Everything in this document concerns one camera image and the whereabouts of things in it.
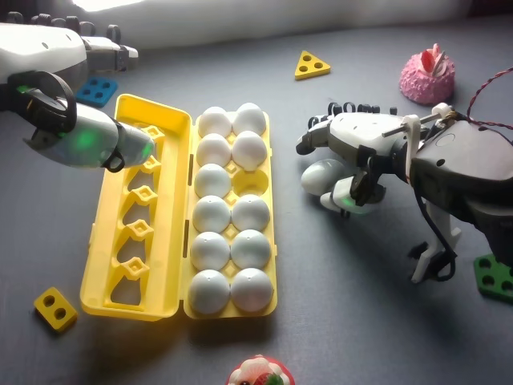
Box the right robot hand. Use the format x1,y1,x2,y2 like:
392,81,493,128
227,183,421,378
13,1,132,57
295,101,406,217

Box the white toy egg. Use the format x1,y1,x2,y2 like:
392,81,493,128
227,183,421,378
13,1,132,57
196,133,233,166
231,267,274,313
231,131,269,172
230,229,273,269
194,163,232,198
231,195,271,233
199,106,233,137
188,269,232,314
301,159,346,197
190,231,232,270
232,102,269,136
192,195,232,233

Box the yellow egg carton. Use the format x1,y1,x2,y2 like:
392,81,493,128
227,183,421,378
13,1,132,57
79,93,280,322

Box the yellow triangle block three holes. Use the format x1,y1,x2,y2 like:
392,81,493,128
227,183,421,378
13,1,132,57
294,50,332,81

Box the pink toy cake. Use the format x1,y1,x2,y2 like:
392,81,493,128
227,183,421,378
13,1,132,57
399,43,457,105

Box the white backdrop sheet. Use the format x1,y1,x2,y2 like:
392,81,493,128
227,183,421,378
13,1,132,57
0,0,513,51

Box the grey table cloth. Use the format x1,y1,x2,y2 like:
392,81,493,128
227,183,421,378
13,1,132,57
0,19,513,385

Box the green block with holes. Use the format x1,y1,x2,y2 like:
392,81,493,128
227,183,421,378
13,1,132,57
473,252,513,305

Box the white strawberry toy cake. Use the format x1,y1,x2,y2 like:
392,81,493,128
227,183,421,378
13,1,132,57
226,355,297,385

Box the blue square block four holes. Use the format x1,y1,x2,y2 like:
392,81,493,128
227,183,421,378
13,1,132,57
75,75,119,108

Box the yellow block two holes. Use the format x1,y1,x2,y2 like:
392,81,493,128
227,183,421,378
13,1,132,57
33,286,79,334

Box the red twisted cable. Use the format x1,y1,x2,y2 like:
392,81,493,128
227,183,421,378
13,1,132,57
467,67,513,132

